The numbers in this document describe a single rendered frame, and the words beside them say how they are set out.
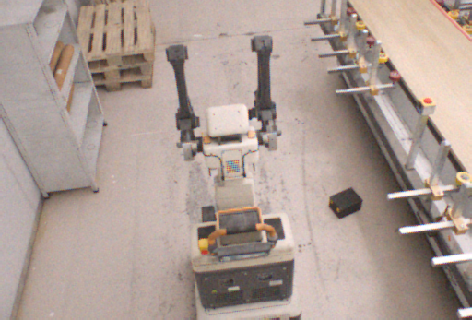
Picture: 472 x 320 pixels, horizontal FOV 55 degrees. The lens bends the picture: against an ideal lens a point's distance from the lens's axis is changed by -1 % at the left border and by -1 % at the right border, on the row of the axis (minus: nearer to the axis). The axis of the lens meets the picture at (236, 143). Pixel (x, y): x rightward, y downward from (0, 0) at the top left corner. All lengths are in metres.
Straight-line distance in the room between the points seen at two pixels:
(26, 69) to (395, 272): 2.79
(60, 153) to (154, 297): 1.30
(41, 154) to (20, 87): 0.62
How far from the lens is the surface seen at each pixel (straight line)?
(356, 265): 3.34
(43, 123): 3.51
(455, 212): 2.56
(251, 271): 2.51
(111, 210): 3.79
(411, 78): 3.41
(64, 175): 3.86
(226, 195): 2.58
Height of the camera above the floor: 2.78
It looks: 43 degrees down
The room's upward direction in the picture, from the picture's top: 5 degrees counter-clockwise
